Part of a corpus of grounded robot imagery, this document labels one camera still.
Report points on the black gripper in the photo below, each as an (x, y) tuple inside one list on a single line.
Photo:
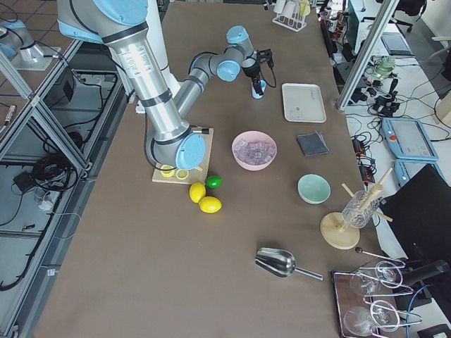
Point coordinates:
[(251, 71)]

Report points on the blue plastic cup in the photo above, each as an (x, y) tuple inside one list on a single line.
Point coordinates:
[(258, 96)]

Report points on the pink bowl of ice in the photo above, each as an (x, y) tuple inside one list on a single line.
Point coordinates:
[(254, 150)]

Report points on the pink plastic cup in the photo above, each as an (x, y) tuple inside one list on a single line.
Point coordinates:
[(288, 9)]

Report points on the yellow plastic cup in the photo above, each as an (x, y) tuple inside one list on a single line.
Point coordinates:
[(304, 7)]

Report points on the steel ice scoop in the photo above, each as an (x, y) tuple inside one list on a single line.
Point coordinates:
[(281, 263)]

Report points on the cream rabbit tray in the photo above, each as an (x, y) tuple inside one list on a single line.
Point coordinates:
[(303, 103)]

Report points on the grey folded cloth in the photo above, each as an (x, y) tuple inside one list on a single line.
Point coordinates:
[(312, 144)]

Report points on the green lime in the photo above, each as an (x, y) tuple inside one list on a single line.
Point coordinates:
[(213, 181)]

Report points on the wooden cutting board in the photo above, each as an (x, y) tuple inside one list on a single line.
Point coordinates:
[(195, 175)]

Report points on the green ceramic bowl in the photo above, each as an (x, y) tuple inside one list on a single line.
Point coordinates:
[(313, 189)]

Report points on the lemon slice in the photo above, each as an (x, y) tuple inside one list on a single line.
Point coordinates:
[(167, 171), (182, 174)]

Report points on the yellow lemon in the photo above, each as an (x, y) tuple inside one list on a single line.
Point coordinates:
[(197, 192), (210, 204)]

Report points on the textured clear glass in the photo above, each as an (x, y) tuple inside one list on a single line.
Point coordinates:
[(357, 214)]

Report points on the blue teach pendant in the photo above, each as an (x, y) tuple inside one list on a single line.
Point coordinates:
[(407, 139), (407, 169)]

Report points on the wooden glass stand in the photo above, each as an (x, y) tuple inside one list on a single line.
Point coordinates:
[(333, 228)]

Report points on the wine glass tray rack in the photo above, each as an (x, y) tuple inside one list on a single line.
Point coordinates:
[(365, 299)]

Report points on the white wire cup rack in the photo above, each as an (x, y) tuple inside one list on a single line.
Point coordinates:
[(296, 23)]

